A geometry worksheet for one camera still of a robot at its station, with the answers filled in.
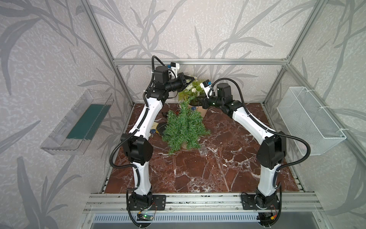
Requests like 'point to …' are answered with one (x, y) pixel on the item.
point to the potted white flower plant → (195, 96)
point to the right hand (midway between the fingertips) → (197, 96)
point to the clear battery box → (203, 150)
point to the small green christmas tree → (184, 130)
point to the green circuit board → (148, 216)
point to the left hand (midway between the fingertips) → (195, 79)
